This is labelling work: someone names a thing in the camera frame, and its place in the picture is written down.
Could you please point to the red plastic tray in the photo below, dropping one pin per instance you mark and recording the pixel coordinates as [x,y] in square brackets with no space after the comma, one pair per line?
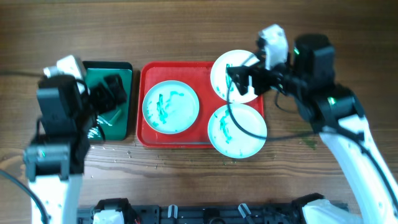
[197,76]

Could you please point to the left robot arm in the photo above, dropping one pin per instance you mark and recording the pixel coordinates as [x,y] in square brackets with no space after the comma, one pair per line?
[55,158]

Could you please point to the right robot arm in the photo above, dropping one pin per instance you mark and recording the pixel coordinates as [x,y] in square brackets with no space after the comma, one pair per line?
[334,112]

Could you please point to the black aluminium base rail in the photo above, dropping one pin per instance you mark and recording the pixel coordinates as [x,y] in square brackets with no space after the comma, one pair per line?
[267,213]

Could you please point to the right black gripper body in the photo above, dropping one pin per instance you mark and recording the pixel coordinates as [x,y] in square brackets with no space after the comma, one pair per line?
[276,79]

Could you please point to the white plate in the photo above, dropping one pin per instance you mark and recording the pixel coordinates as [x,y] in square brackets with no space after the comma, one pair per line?
[220,80]
[170,107]
[237,133]

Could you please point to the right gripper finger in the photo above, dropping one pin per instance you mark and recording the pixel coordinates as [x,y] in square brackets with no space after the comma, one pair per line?
[240,72]
[242,86]

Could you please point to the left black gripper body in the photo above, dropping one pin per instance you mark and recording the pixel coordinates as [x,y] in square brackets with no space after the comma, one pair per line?
[99,102]

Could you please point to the green sponge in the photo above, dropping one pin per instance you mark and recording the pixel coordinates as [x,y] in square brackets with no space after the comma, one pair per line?
[109,118]

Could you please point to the dark green plastic tray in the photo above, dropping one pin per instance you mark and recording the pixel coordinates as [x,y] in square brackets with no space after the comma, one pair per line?
[98,70]

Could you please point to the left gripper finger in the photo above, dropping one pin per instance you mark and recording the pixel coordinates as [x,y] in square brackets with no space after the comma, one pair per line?
[99,82]
[115,85]

